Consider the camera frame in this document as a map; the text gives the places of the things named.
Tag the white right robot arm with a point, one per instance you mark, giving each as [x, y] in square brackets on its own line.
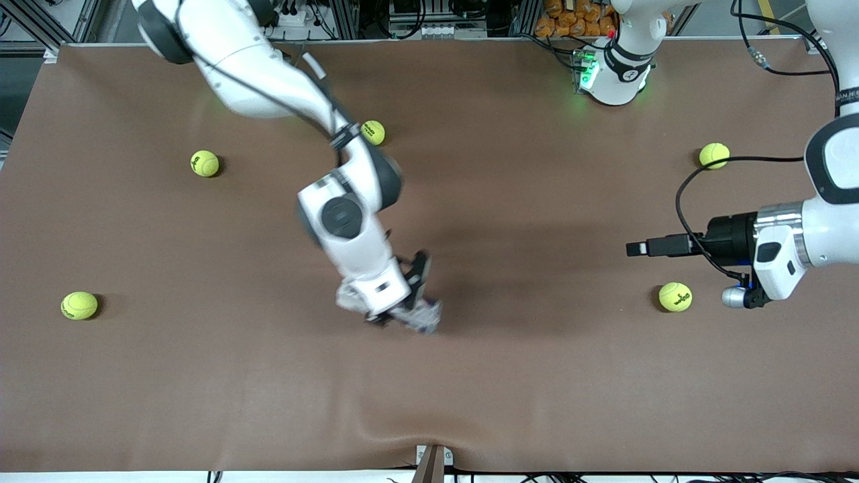
[268, 74]

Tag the brown metal bar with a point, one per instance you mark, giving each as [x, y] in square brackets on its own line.
[429, 469]

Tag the grey metal clamp bracket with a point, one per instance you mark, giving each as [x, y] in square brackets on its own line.
[421, 456]

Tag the aluminium frame struts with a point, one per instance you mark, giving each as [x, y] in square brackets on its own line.
[87, 20]

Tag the pile of orange items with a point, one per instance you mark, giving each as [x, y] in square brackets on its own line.
[570, 23]

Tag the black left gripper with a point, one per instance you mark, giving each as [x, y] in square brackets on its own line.
[730, 239]

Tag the white power strip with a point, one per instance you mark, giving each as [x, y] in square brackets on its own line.
[295, 17]

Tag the white blue tennis ball can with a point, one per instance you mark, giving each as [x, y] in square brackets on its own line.
[424, 318]

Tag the aluminium frame post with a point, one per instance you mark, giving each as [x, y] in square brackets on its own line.
[527, 17]
[347, 20]

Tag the aluminium corner frame rail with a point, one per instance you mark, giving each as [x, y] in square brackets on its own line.
[813, 43]

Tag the electrical terminal equipment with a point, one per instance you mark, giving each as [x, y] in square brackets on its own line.
[436, 30]

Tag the brown table mat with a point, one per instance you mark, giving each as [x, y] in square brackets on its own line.
[201, 389]

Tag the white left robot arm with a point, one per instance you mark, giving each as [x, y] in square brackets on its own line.
[785, 241]

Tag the yellow-green tennis ball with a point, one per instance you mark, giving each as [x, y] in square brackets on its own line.
[205, 163]
[374, 133]
[79, 305]
[714, 155]
[675, 296]

